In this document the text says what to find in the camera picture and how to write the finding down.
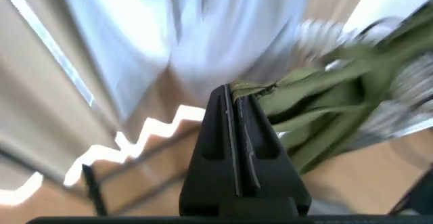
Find black clothes rack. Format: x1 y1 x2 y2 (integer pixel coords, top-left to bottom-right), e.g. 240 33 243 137
82 122 204 217

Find pale grey shorts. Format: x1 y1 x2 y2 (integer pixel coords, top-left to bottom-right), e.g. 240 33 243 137
59 0 316 124

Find green garment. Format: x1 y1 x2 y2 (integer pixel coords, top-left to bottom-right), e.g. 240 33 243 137
229 0 433 175

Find white laundry basket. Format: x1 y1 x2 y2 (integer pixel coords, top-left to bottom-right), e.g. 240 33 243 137
290 17 433 150

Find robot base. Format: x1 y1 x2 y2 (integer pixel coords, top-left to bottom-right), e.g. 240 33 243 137
388 169 433 217

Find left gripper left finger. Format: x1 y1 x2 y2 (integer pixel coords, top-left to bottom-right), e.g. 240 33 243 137
178 83 240 217

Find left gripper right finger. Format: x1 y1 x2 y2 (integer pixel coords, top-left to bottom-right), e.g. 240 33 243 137
235 93 312 217

